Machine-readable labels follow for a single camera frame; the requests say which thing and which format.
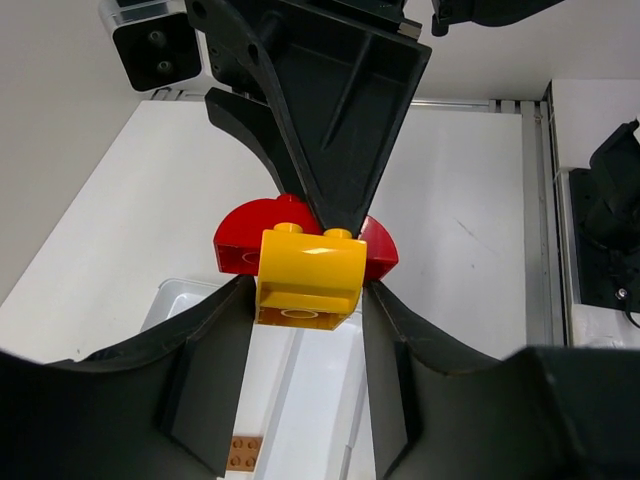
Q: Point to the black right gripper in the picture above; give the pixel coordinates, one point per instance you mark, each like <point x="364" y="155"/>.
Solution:
<point x="338" y="77"/>

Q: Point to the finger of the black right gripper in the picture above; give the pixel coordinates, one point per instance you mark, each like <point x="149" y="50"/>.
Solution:
<point x="253" y="124"/>

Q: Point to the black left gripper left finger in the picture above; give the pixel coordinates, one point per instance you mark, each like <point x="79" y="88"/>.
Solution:
<point x="160" y="405"/>

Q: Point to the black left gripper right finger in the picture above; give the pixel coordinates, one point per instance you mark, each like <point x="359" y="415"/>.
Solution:
<point x="443" y="410"/>

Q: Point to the brown lego plate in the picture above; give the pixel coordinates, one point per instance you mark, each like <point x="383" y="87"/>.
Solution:
<point x="244" y="453"/>

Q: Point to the red rounded lego brick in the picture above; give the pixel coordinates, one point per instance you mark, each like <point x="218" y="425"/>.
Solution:
<point x="238" y="239"/>

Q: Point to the yellow lego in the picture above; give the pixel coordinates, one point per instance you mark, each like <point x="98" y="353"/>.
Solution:
<point x="311" y="291"/>

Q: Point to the white divided sorting tray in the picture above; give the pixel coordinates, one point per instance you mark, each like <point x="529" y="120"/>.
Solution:
<point x="302" y="396"/>

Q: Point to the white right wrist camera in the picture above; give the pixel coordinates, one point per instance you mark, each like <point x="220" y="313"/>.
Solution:
<point x="154" y="40"/>

